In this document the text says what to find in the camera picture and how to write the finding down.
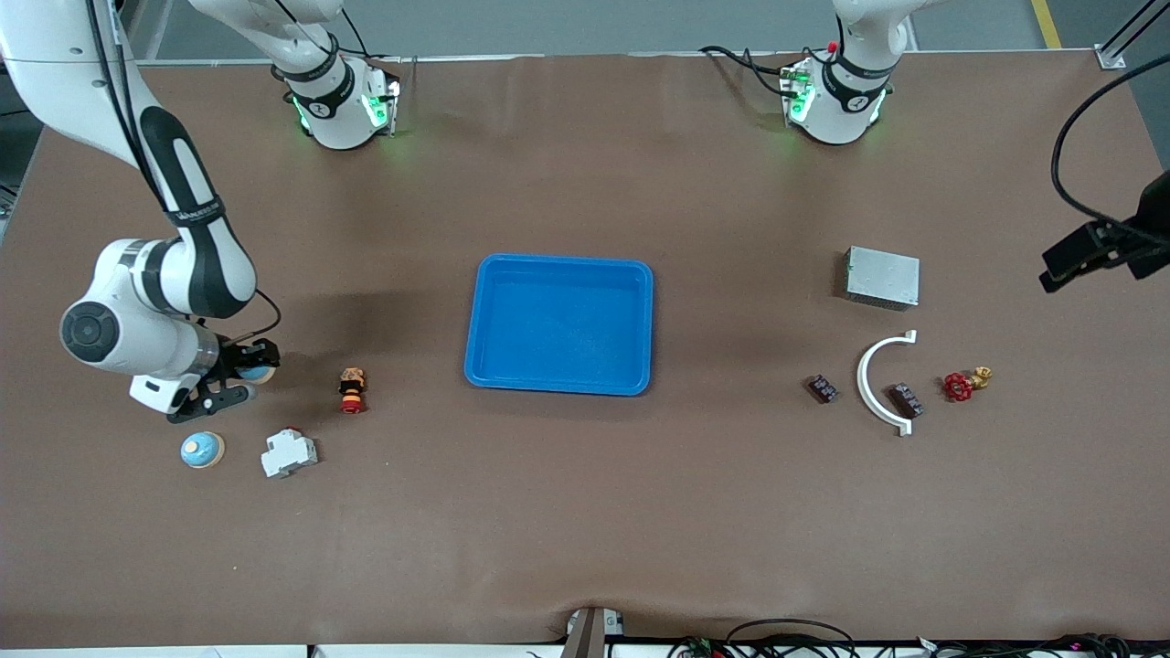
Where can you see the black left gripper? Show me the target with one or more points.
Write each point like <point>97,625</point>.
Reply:
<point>1154,222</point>

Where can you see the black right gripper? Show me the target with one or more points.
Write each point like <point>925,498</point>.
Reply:
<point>231,358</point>

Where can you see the blue dome bell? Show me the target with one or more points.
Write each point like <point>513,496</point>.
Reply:
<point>258,373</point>
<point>201,450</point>

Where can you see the black relay component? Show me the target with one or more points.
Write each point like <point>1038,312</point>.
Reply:
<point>907,400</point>

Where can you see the small dark terminal block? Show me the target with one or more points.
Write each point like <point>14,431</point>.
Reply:
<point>823,389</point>

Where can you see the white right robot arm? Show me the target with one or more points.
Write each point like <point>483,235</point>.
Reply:
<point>137,343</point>

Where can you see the white circuit breaker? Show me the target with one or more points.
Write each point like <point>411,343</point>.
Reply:
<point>285,455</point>

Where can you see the orange red push button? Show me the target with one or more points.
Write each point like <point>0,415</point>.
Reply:
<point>352,388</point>

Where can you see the silver metal box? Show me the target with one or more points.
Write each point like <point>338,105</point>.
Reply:
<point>882,279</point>

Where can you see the blue plastic tray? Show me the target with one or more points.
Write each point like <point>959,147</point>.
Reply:
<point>558,324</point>

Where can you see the white curved plastic bracket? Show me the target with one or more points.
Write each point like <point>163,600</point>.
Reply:
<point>863,379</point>

